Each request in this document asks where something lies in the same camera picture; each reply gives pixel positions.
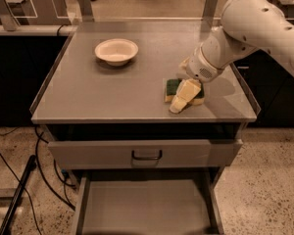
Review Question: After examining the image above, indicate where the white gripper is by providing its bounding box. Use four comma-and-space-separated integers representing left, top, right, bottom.
170, 47, 222, 114

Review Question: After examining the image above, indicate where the green and yellow sponge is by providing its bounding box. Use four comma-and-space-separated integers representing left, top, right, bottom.
165, 79, 205, 105

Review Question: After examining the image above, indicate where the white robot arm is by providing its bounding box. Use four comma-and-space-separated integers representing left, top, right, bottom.
170, 0, 294, 114

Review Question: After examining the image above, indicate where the grey top drawer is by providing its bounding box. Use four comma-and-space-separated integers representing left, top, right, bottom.
48, 139, 243, 169

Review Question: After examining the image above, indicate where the grey drawer cabinet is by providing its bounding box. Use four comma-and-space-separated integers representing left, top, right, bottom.
29, 19, 262, 235

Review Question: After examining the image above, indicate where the open grey middle drawer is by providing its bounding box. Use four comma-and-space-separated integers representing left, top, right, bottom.
70, 169, 225, 235

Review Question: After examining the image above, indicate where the white bowl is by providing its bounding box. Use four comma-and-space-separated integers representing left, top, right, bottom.
94, 38, 138, 67

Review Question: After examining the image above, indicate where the black floor bar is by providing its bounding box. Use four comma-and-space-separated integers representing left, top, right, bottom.
0, 155, 35, 235

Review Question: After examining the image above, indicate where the right acrylic post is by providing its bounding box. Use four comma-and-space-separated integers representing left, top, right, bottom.
202, 0, 219, 19

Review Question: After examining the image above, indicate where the black drawer handle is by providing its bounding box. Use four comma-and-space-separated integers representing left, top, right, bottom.
131, 150, 163, 161

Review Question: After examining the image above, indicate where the middle acrylic post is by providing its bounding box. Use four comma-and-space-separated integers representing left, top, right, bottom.
77, 0, 94, 22

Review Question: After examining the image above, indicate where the black looping floor cable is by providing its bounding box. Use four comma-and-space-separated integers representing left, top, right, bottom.
33, 124, 77, 212

